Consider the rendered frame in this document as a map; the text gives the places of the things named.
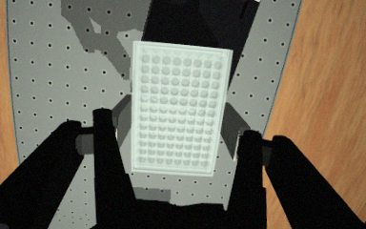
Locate grey perforated base plate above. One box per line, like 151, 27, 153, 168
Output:
5, 0, 303, 229

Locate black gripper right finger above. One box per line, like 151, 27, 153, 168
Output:
220, 102, 366, 229

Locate black plate nest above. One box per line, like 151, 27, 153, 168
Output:
143, 0, 261, 90

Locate white well plate lid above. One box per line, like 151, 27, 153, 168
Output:
132, 41, 234, 177

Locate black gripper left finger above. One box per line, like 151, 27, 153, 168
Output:
0, 94, 148, 229

